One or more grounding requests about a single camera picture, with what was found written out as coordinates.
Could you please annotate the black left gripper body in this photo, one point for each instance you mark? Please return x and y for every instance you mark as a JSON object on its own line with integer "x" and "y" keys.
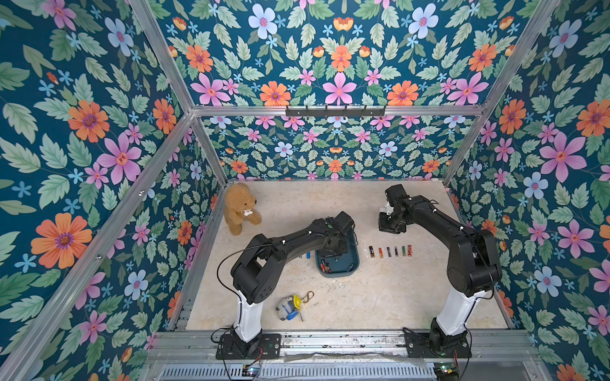
{"x": 339, "y": 248}

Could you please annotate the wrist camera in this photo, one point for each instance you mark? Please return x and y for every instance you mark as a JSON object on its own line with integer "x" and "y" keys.
{"x": 343, "y": 223}
{"x": 395, "y": 195}

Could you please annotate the keychain toy with yellow cap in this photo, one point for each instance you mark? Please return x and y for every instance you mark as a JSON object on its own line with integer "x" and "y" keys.
{"x": 293, "y": 307}

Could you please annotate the brown teddy bear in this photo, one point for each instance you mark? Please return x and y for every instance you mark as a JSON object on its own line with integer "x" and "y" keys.
{"x": 239, "y": 207}

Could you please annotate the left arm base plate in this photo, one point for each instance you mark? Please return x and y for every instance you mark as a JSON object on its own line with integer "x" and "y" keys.
{"x": 265, "y": 346}

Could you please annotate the black hook rail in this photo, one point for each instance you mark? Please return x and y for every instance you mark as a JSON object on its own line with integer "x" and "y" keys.
{"x": 335, "y": 111}

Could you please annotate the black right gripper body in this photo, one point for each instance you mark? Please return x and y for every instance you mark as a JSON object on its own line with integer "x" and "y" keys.
{"x": 390, "y": 222}

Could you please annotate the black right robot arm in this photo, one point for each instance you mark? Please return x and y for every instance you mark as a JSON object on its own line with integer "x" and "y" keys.
{"x": 472, "y": 267}

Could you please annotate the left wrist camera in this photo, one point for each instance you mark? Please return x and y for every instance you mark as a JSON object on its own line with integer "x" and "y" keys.
{"x": 343, "y": 223}

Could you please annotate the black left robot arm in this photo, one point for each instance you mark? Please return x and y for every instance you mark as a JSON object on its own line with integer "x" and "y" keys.
{"x": 257, "y": 271}

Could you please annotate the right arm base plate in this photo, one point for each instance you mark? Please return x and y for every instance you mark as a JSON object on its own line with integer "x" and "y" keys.
{"x": 435, "y": 344}

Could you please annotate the white plush toy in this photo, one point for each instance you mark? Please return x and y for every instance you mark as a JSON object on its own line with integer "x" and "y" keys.
{"x": 387, "y": 209}

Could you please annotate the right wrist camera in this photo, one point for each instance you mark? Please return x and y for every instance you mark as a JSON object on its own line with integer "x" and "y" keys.
{"x": 395, "y": 195}

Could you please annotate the teal plastic storage box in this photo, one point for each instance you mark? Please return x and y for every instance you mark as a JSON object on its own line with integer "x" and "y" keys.
{"x": 340, "y": 266}

